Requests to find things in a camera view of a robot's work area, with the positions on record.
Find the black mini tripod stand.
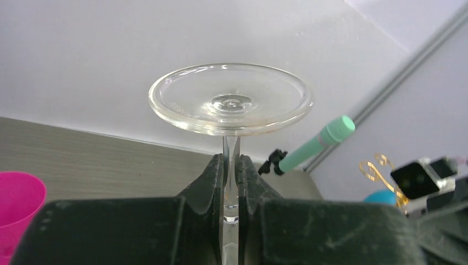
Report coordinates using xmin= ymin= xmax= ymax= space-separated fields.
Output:
xmin=258 ymin=149 xmax=288 ymax=176

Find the gold wire glass rack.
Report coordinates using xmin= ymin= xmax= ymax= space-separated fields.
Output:
xmin=359 ymin=153 xmax=409 ymax=214

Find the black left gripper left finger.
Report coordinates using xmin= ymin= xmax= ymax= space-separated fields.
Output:
xmin=11 ymin=155 xmax=223 ymax=264

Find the clear wine glass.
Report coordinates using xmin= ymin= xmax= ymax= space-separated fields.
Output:
xmin=148 ymin=63 xmax=314 ymax=264

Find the aluminium frame rail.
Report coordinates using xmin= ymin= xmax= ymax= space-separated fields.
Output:
xmin=304 ymin=1 xmax=467 ymax=173

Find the blue plastic wine glass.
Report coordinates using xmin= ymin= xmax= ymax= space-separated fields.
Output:
xmin=363 ymin=189 xmax=396 ymax=206

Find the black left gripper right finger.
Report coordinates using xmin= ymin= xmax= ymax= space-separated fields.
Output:
xmin=237 ymin=155 xmax=426 ymax=264

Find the pink plastic wine glass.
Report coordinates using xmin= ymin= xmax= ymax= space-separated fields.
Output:
xmin=1 ymin=172 xmax=47 ymax=264

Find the mint green microphone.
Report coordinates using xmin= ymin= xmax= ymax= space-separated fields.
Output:
xmin=274 ymin=115 xmax=355 ymax=175

